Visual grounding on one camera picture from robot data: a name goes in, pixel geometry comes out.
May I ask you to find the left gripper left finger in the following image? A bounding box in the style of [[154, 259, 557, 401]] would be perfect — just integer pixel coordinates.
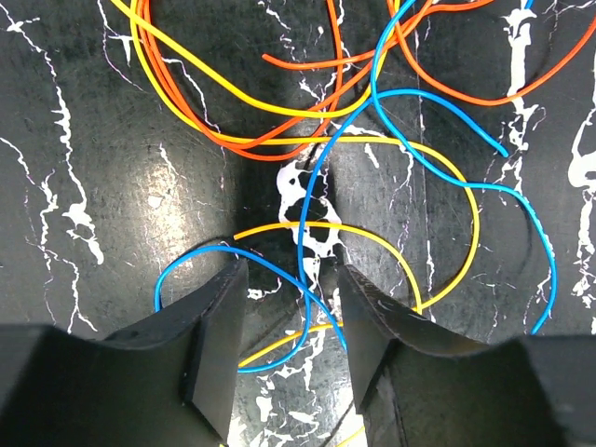
[[1, 261, 248, 446]]

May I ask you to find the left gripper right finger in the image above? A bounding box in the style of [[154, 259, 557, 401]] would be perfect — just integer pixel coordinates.
[[338, 265, 595, 446]]

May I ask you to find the blue thin cable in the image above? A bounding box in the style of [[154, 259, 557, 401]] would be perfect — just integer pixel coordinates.
[[153, 0, 559, 373]]

